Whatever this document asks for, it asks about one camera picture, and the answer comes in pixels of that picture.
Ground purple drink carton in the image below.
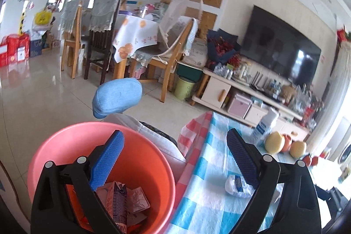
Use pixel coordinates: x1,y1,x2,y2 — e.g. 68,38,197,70
96,180,128,228

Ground stack of red gift boxes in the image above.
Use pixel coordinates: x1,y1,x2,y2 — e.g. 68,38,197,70
0,33,30,68

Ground small cork board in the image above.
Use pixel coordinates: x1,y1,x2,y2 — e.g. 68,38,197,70
199,10,219,40

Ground white packet with blue print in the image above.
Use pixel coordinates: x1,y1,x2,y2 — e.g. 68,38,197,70
225,174,254,198

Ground wooden chair with lace cover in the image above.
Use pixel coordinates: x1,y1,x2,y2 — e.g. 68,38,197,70
147,17,198,103

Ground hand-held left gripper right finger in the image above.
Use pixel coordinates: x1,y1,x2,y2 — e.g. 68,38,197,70
226,128,322,234

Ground light green waste bin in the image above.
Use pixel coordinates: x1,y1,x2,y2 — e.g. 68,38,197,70
174,75,197,100

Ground black flat television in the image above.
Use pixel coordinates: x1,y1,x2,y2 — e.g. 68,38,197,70
238,4,322,86

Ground white milk bottle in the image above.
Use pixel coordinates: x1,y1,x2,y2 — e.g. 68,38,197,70
249,107,279,146

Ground dark wooden chair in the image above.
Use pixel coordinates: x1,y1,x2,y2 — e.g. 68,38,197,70
83,0,123,86

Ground blue gift box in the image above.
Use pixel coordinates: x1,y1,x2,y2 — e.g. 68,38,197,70
29,38,43,58

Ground red apple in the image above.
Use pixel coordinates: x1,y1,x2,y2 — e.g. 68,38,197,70
281,134,294,152

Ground blue checked tablecloth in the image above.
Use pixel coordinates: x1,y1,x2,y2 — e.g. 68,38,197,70
166,112,340,234

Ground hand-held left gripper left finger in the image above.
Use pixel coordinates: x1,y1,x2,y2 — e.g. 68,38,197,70
30,130,125,234

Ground light wooden chair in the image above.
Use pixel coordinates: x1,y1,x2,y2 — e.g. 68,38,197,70
61,0,84,80

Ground white mesh food cover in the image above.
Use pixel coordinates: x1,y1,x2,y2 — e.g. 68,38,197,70
159,0,204,51

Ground pink plastic bucket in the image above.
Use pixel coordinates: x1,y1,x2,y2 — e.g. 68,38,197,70
27,121,176,234

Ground large yellow apple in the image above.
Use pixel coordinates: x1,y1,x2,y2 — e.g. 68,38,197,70
264,132,286,154

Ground red checked tablecloth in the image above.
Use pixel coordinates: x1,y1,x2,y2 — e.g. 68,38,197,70
178,111,213,188

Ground red festive ornament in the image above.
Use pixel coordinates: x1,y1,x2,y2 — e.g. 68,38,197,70
336,26,351,44

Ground dark blue flower bouquet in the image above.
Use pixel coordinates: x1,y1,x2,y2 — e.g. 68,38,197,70
206,29,242,70

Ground cream television cabinet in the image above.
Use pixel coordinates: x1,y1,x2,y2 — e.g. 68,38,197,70
191,64,316,142

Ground dark green storage box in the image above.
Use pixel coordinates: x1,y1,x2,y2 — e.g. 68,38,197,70
175,62,204,82

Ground clear glass jug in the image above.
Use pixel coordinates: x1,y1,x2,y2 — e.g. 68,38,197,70
237,62,252,81

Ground blue padded chair back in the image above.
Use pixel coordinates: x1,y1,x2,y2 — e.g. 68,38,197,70
92,78,143,120

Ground lace covered air conditioner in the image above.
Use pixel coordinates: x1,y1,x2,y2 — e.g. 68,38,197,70
328,41,351,125

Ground white sack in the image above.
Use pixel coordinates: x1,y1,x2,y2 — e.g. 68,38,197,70
182,38,208,67

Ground pink storage box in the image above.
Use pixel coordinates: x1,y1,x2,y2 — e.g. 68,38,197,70
227,94,252,120

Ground white washing machine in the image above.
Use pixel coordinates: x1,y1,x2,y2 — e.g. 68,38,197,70
337,138,351,166

